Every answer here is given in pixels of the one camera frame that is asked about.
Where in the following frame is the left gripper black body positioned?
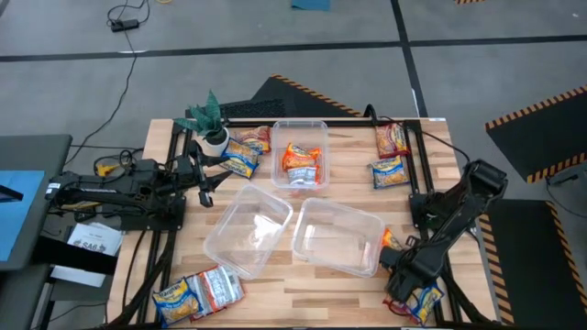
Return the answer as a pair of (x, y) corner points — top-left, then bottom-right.
(176, 139), (216, 208)

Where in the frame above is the black bar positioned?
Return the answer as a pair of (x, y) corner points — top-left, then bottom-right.
(0, 184), (24, 203)

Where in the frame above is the clear plastic bin with label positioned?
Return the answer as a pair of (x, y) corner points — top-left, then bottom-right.
(203, 181), (294, 281)

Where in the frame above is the blue sheet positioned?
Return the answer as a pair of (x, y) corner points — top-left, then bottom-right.
(0, 170), (46, 262)

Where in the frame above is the orange Maruchan noodle pack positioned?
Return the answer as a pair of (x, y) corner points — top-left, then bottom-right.
(281, 141), (323, 171)
(381, 227), (404, 252)
(286, 164), (321, 187)

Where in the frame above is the grey stand foot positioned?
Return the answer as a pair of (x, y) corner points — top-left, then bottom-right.
(545, 162), (587, 187)

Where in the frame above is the grey desk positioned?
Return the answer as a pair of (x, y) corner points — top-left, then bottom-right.
(0, 134), (73, 272)

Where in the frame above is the white printed paper sheet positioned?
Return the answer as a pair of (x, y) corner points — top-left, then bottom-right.
(67, 222), (125, 257)

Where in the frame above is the looped black cable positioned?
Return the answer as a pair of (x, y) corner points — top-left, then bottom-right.
(106, 0), (151, 24)

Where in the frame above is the yellow plug with cable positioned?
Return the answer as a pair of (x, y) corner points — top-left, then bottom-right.
(94, 162), (118, 179)

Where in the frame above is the green plant in white pot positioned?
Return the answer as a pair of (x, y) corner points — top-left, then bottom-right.
(172, 89), (231, 158)

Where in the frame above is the black ramp with hazard stripes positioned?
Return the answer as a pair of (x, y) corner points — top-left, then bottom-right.
(185, 74), (363, 120)

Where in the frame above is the long black floor cable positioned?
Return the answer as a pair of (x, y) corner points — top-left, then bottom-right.
(63, 30), (138, 166)

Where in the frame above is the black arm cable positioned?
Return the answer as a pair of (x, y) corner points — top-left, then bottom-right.
(364, 104), (473, 164)

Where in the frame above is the black mat with hazard stripes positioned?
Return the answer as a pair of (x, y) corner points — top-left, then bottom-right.
(474, 199), (587, 330)
(484, 85), (587, 184)

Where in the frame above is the blue Maruchan noodle pack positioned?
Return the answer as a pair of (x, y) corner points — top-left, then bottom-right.
(405, 282), (445, 325)
(220, 137), (261, 180)
(151, 277), (203, 327)
(369, 155), (410, 190)

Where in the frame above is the black aluminium table frame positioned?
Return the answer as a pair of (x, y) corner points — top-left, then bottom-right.
(107, 116), (504, 330)

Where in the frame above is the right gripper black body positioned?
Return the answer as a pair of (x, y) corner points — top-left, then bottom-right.
(379, 247), (444, 303)

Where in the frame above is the black power adapter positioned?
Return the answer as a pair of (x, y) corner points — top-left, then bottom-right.
(110, 18), (140, 33)

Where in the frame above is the blue floor mat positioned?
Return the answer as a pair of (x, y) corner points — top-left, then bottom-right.
(291, 0), (332, 13)

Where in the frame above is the red Maruchan noodle pack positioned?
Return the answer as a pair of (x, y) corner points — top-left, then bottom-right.
(186, 264), (245, 322)
(234, 126), (272, 155)
(382, 295), (414, 320)
(374, 122), (411, 160)

